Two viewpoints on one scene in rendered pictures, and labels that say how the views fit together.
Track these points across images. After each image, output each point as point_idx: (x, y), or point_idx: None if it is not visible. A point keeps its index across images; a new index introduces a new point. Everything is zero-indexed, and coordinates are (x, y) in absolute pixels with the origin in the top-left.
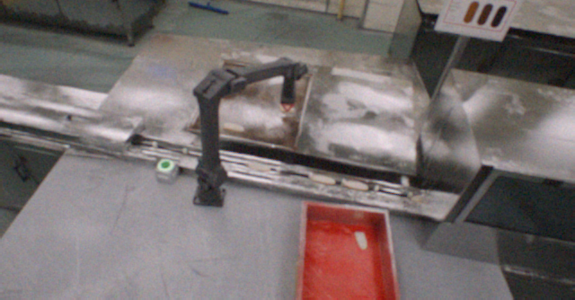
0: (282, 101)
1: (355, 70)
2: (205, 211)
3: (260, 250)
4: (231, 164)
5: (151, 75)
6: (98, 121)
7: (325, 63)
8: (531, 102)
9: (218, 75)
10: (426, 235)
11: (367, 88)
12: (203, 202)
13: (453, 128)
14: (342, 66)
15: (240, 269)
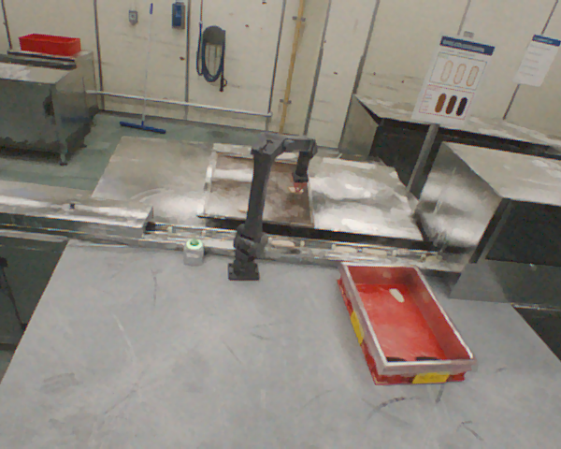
0: (297, 179)
1: None
2: (244, 284)
3: (311, 311)
4: None
5: (135, 172)
6: (106, 208)
7: None
8: (510, 162)
9: (271, 136)
10: (451, 283)
11: (358, 173)
12: (240, 276)
13: (460, 185)
14: None
15: (299, 329)
